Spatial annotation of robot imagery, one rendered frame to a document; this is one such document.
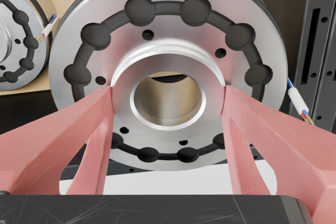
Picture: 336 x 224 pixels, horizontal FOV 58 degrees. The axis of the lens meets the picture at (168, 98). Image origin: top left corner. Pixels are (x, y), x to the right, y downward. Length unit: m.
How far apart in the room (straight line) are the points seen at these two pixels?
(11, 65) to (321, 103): 0.23
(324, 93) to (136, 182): 0.46
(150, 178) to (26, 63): 0.38
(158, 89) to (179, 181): 0.45
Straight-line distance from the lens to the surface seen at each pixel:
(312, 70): 0.19
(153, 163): 0.16
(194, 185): 0.62
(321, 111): 0.21
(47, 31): 0.24
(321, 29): 0.18
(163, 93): 0.16
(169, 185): 0.61
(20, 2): 0.24
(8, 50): 0.26
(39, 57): 0.26
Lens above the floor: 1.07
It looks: 54 degrees down
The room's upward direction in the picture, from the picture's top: 177 degrees clockwise
